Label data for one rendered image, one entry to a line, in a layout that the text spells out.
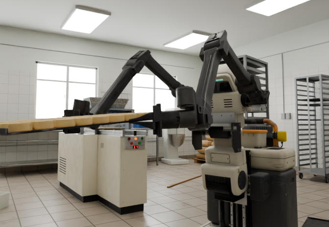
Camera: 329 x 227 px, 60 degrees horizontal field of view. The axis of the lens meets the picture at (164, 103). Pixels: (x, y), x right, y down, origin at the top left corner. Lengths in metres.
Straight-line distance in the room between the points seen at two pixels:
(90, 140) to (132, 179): 0.84
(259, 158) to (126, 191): 1.78
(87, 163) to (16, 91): 3.35
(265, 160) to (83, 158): 2.46
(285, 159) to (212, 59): 0.93
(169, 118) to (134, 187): 2.46
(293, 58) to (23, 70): 5.76
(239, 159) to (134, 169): 1.79
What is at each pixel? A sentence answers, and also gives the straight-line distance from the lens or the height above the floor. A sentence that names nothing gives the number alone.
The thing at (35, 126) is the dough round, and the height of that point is 0.96.
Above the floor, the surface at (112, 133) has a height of 0.87.
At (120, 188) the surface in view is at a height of 0.29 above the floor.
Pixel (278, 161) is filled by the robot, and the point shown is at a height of 0.75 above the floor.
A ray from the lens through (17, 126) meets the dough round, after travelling 0.72.
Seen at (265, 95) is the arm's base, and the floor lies 1.12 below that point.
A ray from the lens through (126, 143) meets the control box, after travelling 3.14.
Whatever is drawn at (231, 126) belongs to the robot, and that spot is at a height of 0.96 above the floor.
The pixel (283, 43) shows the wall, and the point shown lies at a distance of 6.99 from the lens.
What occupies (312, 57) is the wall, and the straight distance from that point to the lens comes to 6.53.
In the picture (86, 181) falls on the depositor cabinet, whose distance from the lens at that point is 3.80.
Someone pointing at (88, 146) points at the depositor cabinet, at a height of 0.69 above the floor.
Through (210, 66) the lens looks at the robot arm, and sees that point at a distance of 1.09.
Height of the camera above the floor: 0.97
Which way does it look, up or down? 4 degrees up
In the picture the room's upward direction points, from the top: straight up
